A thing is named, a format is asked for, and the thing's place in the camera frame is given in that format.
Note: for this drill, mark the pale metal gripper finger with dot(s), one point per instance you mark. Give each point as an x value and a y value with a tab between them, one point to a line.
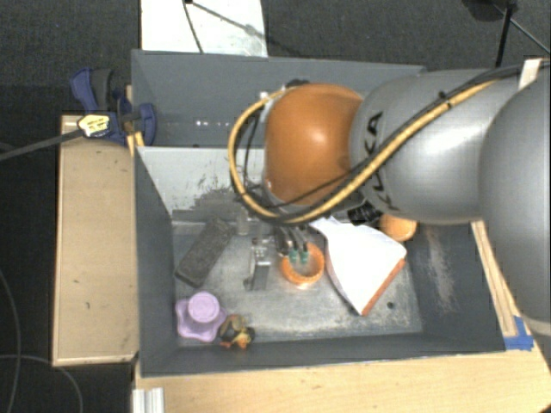
261	271
243	224

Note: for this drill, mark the dark green flat block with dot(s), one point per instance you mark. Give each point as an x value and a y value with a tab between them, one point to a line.
204	252

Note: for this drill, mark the grey metal bin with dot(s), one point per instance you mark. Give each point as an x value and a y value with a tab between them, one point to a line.
301	316

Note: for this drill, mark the black and orange toy duck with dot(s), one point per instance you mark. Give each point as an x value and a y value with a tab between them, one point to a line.
234	333

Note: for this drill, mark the white wedge with orange edge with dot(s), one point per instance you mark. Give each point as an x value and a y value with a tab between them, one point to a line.
363	265

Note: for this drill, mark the orange ball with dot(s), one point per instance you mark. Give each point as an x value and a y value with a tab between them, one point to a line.
398	228

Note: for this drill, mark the pale wood board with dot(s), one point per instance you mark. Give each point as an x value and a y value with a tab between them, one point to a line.
97	252

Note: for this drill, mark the black cylinder on white bracket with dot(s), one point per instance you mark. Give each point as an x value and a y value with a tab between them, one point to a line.
360	216

